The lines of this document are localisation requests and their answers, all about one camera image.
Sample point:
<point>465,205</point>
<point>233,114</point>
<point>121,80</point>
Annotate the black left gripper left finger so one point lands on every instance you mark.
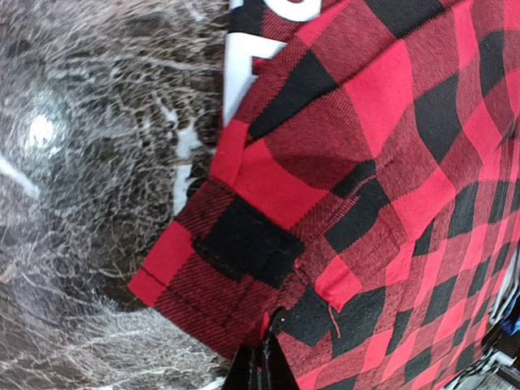
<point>245,369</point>

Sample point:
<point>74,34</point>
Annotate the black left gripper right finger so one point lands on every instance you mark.
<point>276,372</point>

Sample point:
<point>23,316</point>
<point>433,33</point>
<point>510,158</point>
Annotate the red black plaid shirt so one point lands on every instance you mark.
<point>366,181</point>

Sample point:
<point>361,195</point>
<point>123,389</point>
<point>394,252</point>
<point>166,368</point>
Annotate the folded blue plaid shirt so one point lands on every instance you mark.
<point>511,324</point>

